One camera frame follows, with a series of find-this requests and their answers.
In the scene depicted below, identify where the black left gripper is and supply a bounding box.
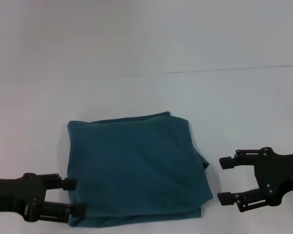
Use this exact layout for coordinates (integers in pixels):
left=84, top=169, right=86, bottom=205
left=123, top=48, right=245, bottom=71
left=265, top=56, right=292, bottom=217
left=0, top=172, right=88, bottom=224

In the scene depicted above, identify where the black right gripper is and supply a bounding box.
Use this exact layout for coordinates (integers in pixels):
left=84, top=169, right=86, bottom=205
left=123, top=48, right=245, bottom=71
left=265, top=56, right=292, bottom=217
left=217, top=147, right=293, bottom=213

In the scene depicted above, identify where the teal blue t-shirt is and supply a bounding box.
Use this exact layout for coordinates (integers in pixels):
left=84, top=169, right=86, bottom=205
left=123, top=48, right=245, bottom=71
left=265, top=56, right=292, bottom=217
left=66, top=111, right=213, bottom=221

